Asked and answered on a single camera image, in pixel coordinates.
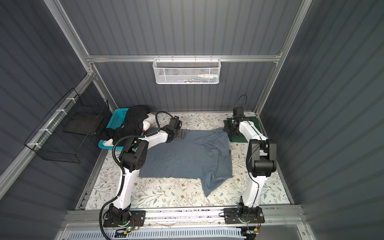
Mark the grey-blue t-shirt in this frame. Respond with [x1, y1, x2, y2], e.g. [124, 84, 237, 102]
[139, 129, 233, 197]

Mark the teal plastic laundry basket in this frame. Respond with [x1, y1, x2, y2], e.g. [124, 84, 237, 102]
[98, 107, 145, 151]

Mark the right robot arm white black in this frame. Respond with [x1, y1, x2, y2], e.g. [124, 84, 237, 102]
[224, 107, 277, 225]

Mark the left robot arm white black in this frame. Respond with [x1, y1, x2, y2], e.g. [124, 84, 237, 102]
[100, 112, 184, 227]

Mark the folded dark green t-shirt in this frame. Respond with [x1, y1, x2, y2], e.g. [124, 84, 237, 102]
[224, 116, 261, 143]

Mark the white garment in basket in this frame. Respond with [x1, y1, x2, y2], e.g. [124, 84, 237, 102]
[99, 114, 155, 148]

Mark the black t-shirt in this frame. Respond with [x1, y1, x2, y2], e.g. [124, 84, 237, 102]
[99, 104, 151, 142]

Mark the floral table cloth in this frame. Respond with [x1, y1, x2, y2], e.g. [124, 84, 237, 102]
[84, 112, 290, 210]

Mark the white bottle in wire basket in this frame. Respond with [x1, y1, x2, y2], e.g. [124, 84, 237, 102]
[198, 74, 219, 81]

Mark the white wire wall basket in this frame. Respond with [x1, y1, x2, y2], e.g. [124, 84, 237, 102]
[153, 59, 222, 85]

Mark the black corrugated cable hose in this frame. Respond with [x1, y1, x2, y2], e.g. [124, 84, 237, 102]
[98, 110, 175, 240]

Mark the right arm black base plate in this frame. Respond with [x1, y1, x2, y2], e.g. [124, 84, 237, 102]
[224, 207, 265, 225]

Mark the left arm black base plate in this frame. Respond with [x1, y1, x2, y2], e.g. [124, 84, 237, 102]
[102, 211, 146, 228]

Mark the black wire side basket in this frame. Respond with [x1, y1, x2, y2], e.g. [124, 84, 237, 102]
[24, 90, 112, 164]

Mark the aluminium front rail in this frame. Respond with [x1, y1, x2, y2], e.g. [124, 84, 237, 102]
[60, 205, 307, 231]

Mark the white slotted cable duct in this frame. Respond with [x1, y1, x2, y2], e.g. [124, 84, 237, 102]
[67, 227, 245, 240]

